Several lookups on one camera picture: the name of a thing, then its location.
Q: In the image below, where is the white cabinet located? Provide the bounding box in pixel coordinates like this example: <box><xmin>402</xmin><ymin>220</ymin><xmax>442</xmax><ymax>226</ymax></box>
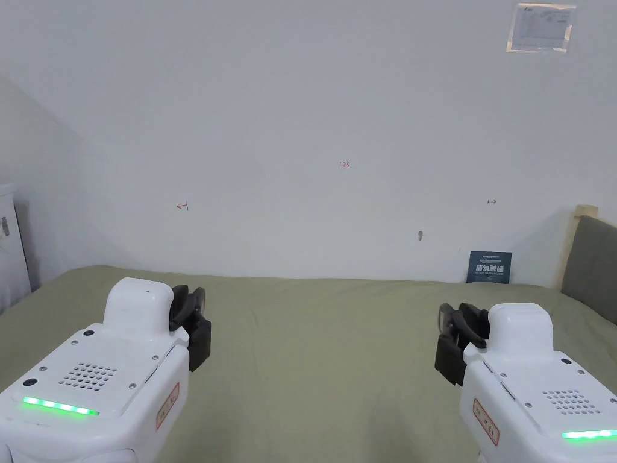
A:
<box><xmin>0</xmin><ymin>183</ymin><xmax>33</xmax><ymax>315</ymax></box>

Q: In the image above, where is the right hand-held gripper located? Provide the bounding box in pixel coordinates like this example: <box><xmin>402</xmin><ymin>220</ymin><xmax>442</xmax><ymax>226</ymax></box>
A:
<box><xmin>434</xmin><ymin>302</ymin><xmax>617</xmax><ymax>463</ymax></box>

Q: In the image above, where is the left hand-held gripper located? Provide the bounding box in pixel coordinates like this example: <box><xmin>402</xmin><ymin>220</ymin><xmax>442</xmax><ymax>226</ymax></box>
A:
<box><xmin>0</xmin><ymin>277</ymin><xmax>213</xmax><ymax>463</ymax></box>

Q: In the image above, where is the bed with pale green sheet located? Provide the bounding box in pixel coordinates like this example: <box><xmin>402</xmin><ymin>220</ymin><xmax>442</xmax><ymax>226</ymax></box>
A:
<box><xmin>0</xmin><ymin>265</ymin><xmax>617</xmax><ymax>463</ymax></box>

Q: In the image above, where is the grey padded wooden headboard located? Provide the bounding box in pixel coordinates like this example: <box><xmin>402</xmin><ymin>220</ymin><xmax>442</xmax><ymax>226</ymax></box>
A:
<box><xmin>561</xmin><ymin>204</ymin><xmax>617</xmax><ymax>330</ymax></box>

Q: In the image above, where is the dark blue sign card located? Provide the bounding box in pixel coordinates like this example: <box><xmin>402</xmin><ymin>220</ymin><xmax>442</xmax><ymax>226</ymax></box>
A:
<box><xmin>465</xmin><ymin>250</ymin><xmax>513</xmax><ymax>285</ymax></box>

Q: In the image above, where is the paper notice in plastic sleeve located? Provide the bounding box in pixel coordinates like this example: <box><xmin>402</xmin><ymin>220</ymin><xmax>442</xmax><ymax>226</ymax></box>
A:
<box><xmin>506</xmin><ymin>2</ymin><xmax>577</xmax><ymax>54</ymax></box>

